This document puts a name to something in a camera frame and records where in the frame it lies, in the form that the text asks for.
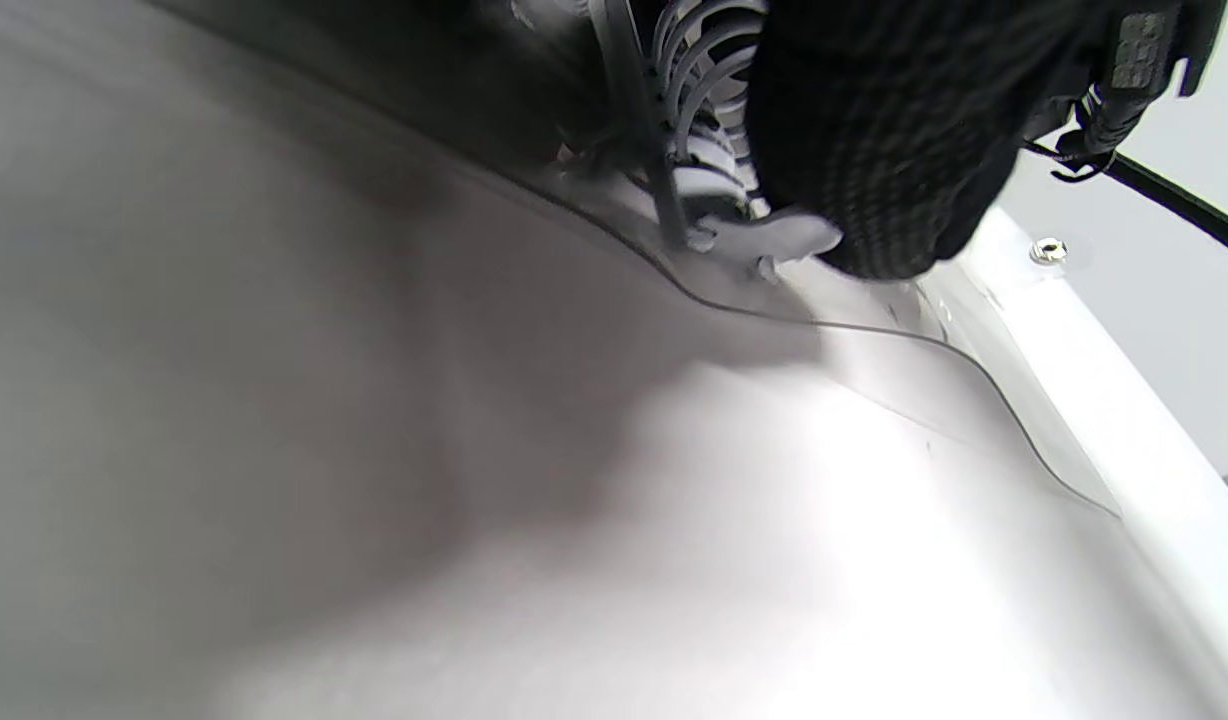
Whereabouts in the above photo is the clear ring binder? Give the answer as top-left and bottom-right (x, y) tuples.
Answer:
(154, 0), (1125, 521)

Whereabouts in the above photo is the black sensor cable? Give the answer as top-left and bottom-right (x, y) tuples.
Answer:
(1024, 140), (1228, 266)

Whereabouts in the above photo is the person's left hand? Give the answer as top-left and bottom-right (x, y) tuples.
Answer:
(744, 0), (1225, 281)

